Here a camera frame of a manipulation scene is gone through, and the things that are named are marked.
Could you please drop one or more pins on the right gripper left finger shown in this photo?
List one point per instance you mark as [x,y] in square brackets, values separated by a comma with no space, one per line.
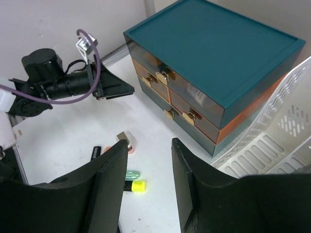
[86,200]

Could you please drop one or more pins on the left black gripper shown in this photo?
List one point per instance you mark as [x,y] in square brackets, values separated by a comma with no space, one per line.
[110,86]

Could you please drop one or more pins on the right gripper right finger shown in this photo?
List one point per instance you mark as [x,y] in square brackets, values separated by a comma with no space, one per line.
[210,201]

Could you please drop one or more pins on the yellow drawer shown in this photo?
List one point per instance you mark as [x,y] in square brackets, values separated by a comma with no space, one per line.
[151,81]

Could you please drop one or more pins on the teal drawer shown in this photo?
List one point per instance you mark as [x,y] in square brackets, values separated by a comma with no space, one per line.
[149,66]
[173,115]

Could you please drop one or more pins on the mint green highlighter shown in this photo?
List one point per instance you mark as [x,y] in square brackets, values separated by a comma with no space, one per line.
[132,175]

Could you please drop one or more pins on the purple black highlighter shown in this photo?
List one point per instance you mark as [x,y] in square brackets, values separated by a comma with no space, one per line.
[96,152]

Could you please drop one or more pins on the yellow black highlighter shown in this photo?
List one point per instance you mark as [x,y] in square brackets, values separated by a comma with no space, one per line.
[135,186]

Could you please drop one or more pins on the middle right orange drawer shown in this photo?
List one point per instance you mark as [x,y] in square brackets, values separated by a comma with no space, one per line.
[193,117]

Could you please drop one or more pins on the white four-slot file rack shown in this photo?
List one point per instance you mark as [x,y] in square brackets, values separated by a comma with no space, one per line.
[279,139]

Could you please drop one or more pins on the teal desktop drawer cabinet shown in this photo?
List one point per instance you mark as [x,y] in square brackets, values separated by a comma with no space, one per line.
[235,60]

